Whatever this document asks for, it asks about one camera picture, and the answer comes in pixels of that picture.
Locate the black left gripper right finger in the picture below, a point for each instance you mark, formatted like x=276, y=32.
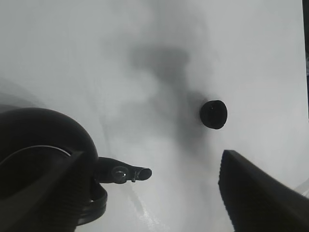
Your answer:
x=256, y=202

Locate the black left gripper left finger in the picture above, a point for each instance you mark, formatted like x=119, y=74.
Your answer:
x=47, y=190

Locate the black round teapot kettle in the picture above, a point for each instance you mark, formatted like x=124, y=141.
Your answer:
x=43, y=129

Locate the small black teacup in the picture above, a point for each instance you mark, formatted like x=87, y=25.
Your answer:
x=213, y=114

